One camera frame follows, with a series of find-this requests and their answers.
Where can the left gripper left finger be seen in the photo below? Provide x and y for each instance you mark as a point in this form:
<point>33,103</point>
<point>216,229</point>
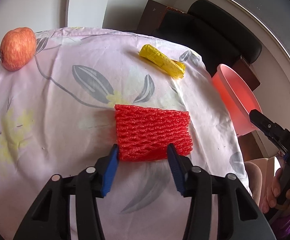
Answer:
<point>48,216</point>

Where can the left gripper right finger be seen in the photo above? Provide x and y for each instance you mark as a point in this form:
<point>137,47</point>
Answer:
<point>238,215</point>

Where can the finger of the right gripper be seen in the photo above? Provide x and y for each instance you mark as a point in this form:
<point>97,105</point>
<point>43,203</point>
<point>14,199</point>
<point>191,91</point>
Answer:
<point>270,129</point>

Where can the red foam net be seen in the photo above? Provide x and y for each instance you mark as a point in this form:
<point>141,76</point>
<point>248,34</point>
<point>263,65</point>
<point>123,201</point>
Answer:
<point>143,133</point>

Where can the pink plastic trash bin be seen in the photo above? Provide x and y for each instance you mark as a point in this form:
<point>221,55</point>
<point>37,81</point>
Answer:
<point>237,97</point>

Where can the right hand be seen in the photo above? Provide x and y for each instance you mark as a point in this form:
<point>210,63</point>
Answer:
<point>272,193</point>

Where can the black leather armchair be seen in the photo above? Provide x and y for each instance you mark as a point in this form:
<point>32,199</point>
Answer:
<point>214,34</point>

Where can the yellow plastic bag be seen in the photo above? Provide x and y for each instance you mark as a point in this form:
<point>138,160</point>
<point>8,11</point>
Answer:
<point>174,69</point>

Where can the red apple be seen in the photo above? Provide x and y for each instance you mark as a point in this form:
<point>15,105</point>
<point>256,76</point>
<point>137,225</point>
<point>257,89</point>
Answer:
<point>17,48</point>

